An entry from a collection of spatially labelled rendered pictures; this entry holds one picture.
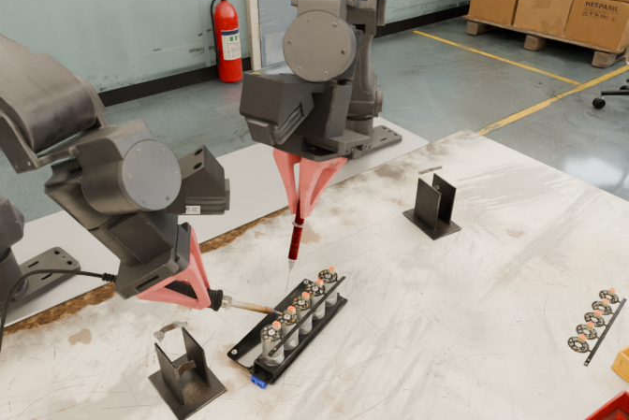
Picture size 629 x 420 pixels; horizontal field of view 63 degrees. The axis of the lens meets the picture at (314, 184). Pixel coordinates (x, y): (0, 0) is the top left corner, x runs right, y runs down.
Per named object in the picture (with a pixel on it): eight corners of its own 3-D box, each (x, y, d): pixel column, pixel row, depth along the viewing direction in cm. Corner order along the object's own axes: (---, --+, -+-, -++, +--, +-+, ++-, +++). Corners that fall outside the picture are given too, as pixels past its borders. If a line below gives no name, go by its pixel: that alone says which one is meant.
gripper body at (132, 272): (186, 210, 57) (141, 162, 53) (182, 273, 48) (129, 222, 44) (138, 238, 58) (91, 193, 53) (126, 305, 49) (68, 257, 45)
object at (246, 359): (272, 390, 59) (272, 383, 58) (226, 359, 62) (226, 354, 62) (347, 305, 70) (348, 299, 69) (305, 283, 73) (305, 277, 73)
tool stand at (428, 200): (436, 230, 90) (418, 168, 89) (475, 229, 81) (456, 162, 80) (409, 240, 87) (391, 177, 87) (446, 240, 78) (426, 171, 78)
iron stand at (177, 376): (207, 382, 64) (175, 311, 63) (237, 395, 57) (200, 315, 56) (162, 411, 61) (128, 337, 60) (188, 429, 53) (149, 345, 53)
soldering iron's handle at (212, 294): (216, 300, 59) (101, 277, 55) (224, 284, 58) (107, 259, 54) (216, 316, 57) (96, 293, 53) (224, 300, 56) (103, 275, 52)
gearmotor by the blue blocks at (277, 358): (258, 363, 61) (255, 334, 58) (271, 349, 62) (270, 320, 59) (275, 373, 59) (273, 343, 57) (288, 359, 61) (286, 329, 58)
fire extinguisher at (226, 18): (214, 77, 334) (205, -11, 304) (236, 72, 342) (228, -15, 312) (226, 84, 324) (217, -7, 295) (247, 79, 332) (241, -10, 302)
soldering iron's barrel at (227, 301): (270, 311, 61) (217, 300, 59) (275, 302, 60) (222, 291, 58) (270, 321, 60) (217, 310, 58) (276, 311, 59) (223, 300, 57)
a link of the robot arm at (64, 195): (158, 188, 49) (107, 134, 45) (124, 235, 45) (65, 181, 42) (115, 194, 53) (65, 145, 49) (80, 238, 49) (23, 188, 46)
